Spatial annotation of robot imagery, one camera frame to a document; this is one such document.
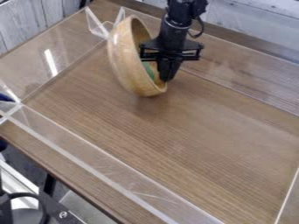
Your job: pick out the brown wooden bowl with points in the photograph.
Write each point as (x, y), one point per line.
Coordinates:
(127, 35)

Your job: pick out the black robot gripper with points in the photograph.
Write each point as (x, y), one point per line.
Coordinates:
(170, 48)

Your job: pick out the blue object at left edge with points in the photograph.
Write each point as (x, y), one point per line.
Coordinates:
(6, 98)

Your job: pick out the green rectangular block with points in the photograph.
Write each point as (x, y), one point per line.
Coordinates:
(148, 70)

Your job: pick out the black table leg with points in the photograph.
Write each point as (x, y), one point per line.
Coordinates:
(50, 184)

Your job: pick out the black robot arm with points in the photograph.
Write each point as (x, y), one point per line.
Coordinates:
(183, 10)

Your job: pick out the clear acrylic tray wall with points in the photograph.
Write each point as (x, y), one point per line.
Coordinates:
(202, 155)

